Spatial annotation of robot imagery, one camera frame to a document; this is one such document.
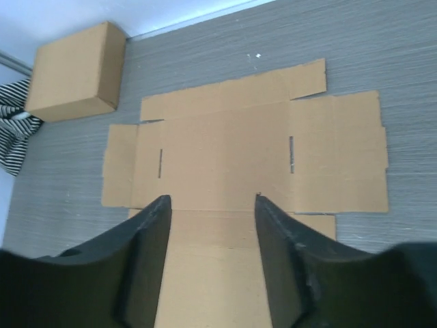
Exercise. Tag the closed brown cardboard box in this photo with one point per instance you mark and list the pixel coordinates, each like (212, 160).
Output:
(78, 76)

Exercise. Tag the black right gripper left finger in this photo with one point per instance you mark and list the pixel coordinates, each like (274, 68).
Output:
(111, 280)

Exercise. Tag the brown cardboard box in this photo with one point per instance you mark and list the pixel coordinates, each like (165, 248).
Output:
(78, 76)
(213, 148)

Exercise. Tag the black white striped cloth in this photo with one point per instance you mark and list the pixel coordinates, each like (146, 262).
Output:
(17, 126)

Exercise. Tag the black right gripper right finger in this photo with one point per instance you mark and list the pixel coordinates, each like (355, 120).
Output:
(314, 281)

